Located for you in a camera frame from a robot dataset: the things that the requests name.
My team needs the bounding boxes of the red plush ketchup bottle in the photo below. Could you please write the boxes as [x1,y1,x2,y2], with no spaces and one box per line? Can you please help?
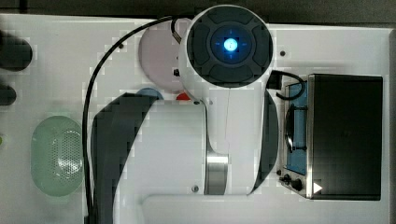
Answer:
[177,92,191,101]

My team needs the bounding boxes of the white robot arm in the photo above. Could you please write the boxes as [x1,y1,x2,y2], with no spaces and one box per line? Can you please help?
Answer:
[88,5,279,224]

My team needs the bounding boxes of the green oval strainer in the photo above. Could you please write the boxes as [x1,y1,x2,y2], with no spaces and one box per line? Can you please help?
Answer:
[31,116,83,197]

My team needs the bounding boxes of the blue bowl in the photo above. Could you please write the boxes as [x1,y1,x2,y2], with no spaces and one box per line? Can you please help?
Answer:
[137,88,163,100]

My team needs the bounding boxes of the lilac round plate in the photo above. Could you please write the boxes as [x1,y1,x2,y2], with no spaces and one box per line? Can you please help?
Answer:
[138,21,183,91]

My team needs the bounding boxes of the black toaster oven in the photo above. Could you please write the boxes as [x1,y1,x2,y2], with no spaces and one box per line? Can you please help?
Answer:
[277,74,383,201]

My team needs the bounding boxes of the black cylinder container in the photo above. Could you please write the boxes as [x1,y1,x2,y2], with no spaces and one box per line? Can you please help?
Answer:
[0,31,33,72]

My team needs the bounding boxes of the small dark object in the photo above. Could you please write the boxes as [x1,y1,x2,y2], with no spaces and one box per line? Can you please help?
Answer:
[0,85,17,105]

